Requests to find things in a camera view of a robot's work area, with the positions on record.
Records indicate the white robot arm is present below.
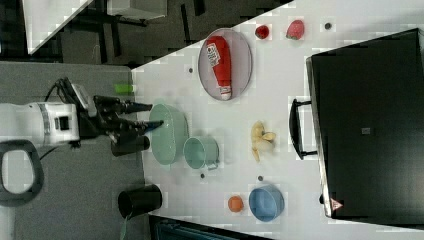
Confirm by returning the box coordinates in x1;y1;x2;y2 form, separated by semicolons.
1;101;146;240

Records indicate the small red tomato toy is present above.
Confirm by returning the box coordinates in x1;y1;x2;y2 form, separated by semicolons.
255;25;270;39

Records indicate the red strawberry toy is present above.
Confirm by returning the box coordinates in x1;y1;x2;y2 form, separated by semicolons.
286;20;305;40

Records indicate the green mug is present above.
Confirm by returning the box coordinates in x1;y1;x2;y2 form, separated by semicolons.
183;136;219;170

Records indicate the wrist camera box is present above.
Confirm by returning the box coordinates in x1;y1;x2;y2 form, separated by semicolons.
72;84;90;109

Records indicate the orange ball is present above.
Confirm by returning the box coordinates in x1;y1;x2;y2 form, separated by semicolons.
228;196;244;213

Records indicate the red plush ketchup bottle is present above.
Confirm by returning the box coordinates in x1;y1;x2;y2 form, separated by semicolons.
206;36;232;100

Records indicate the yellow plush banana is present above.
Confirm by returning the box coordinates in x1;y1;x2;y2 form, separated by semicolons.
251;121;276;162

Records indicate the green oval colander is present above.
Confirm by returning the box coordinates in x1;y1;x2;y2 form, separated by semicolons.
149;104;188;165

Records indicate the grey oval plate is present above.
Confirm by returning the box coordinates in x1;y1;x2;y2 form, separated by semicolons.
198;28;252;101

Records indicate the black cylinder at edge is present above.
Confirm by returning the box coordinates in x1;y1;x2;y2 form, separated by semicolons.
118;184;163;219

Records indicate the blue bowl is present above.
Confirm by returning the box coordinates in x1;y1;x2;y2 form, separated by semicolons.
249;185;285;222

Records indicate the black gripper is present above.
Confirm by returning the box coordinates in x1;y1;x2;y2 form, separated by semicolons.
77;95;164;142

